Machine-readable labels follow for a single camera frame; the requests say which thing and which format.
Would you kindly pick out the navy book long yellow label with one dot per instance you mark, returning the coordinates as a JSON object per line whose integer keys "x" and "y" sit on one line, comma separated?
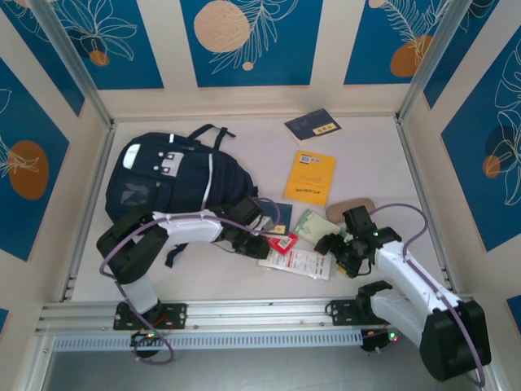
{"x": 281, "y": 212}

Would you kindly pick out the aluminium corner post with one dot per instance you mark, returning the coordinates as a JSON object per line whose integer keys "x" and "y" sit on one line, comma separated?
{"x": 73, "y": 53}
{"x": 431, "y": 53}

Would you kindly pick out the navy book small yellow label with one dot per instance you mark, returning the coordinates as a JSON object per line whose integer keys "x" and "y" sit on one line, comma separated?
{"x": 309, "y": 124}

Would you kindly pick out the clear white stationery packet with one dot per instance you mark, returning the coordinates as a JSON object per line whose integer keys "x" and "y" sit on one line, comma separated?
{"x": 297, "y": 262}

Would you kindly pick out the blue leaf print wall panel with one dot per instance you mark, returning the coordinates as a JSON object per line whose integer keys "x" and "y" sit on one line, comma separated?
{"x": 468, "y": 183}
{"x": 24, "y": 228}
{"x": 122, "y": 61}
{"x": 36, "y": 53}
{"x": 460, "y": 53}

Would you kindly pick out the blue fern print wall panel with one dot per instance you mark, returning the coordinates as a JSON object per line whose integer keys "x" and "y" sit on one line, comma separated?
{"x": 366, "y": 40}

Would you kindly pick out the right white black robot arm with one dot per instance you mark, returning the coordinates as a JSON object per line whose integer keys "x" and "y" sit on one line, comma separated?
{"x": 407, "y": 277}

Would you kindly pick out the small circuit board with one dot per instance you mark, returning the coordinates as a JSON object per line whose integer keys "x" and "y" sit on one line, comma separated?
{"x": 148, "y": 337}
{"x": 382, "y": 340}

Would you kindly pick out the blue panel with beige circle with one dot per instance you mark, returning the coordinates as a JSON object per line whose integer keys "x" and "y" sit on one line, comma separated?
{"x": 285, "y": 61}

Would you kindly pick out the red plastic packet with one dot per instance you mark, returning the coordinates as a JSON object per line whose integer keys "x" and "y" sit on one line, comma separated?
{"x": 283, "y": 242}

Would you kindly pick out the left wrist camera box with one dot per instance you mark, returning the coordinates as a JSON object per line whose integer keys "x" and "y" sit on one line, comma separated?
{"x": 265, "y": 225}

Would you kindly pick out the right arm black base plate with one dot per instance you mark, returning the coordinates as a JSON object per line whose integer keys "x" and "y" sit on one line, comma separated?
{"x": 340, "y": 313}

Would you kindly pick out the yellow paperback book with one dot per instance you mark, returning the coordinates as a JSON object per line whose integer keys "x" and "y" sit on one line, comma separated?
{"x": 311, "y": 179}

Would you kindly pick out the tan oval case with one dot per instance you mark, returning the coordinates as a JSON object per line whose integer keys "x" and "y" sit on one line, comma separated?
{"x": 354, "y": 205}

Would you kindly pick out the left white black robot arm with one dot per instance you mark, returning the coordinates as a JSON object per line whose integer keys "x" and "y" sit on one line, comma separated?
{"x": 191, "y": 230}

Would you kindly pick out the pale green notebook packet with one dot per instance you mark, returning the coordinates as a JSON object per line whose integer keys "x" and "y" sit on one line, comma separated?
{"x": 313, "y": 226}

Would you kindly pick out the aluminium front rail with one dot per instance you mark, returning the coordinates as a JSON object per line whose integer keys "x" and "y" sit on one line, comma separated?
{"x": 260, "y": 315}

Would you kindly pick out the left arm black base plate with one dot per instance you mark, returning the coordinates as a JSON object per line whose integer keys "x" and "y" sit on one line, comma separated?
{"x": 179, "y": 315}

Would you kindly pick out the navy blue backpack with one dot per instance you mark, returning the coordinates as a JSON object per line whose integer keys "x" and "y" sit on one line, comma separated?
{"x": 171, "y": 183}

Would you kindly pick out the aluminium frame leg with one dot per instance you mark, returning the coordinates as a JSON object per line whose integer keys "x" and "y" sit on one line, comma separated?
{"x": 34, "y": 366}

